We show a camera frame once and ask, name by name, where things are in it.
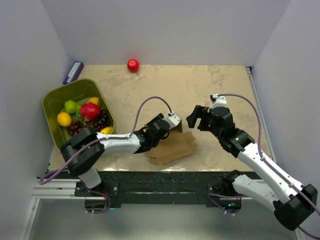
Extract brown cardboard paper box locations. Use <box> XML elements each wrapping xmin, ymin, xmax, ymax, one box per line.
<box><xmin>144</xmin><ymin>121</ymin><xmax>198</xmax><ymax>165</ymax></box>

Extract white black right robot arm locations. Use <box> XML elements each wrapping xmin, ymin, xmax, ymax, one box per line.
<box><xmin>186</xmin><ymin>105</ymin><xmax>320</xmax><ymax>231</ymax></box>

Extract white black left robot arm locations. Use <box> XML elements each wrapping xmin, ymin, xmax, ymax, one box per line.
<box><xmin>60</xmin><ymin>113</ymin><xmax>181</xmax><ymax>196</ymax></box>

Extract purple white small box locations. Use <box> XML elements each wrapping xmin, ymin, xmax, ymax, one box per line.
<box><xmin>62</xmin><ymin>61</ymin><xmax>84</xmax><ymax>85</ymax></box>

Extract yellow mango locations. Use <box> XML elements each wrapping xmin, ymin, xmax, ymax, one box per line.
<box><xmin>100</xmin><ymin>126</ymin><xmax>114</xmax><ymax>135</ymax></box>

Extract dark purple grapes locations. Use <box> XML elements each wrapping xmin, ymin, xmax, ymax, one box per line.
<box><xmin>67</xmin><ymin>109</ymin><xmax>112</xmax><ymax>137</ymax></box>

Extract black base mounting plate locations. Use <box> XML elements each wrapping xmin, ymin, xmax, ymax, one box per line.
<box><xmin>44</xmin><ymin>169</ymin><xmax>252</xmax><ymax>213</ymax></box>

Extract red apple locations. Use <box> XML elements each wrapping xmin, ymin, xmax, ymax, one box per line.
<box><xmin>127</xmin><ymin>58</ymin><xmax>140</xmax><ymax>73</ymax></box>

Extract small orange fruit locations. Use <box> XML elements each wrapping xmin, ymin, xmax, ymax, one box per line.
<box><xmin>89</xmin><ymin>97</ymin><xmax>101</xmax><ymax>106</ymax></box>

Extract red dragon fruit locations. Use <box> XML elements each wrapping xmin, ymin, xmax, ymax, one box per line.
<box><xmin>79</xmin><ymin>102</ymin><xmax>101</xmax><ymax>121</ymax></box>

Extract green pear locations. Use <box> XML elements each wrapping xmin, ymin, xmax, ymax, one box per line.
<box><xmin>64</xmin><ymin>100</ymin><xmax>81</xmax><ymax>115</ymax></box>

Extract olive green plastic bin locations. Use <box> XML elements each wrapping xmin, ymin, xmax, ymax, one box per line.
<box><xmin>42</xmin><ymin>78</ymin><xmax>116</xmax><ymax>150</ymax></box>

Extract yellow lemon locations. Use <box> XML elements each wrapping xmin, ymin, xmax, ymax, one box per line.
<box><xmin>56</xmin><ymin>112</ymin><xmax>72</xmax><ymax>128</ymax></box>

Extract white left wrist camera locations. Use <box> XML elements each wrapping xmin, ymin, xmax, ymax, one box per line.
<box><xmin>165</xmin><ymin>112</ymin><xmax>181</xmax><ymax>130</ymax></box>

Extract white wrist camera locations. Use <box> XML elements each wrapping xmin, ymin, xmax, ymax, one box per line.
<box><xmin>165</xmin><ymin>112</ymin><xmax>181</xmax><ymax>130</ymax></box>
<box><xmin>209</xmin><ymin>93</ymin><xmax>227</xmax><ymax>110</ymax></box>

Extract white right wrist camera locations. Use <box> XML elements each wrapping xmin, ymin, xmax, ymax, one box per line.
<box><xmin>209</xmin><ymin>93</ymin><xmax>227</xmax><ymax>110</ymax></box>

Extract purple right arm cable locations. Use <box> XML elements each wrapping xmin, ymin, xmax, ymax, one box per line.
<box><xmin>208</xmin><ymin>93</ymin><xmax>320</xmax><ymax>240</ymax></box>

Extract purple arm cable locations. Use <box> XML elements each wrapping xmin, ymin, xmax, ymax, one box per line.
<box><xmin>37</xmin><ymin>96</ymin><xmax>173</xmax><ymax>216</ymax></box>
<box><xmin>208</xmin><ymin>93</ymin><xmax>320</xmax><ymax>240</ymax></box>

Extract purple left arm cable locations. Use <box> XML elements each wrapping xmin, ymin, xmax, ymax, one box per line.
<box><xmin>37</xmin><ymin>96</ymin><xmax>173</xmax><ymax>216</ymax></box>

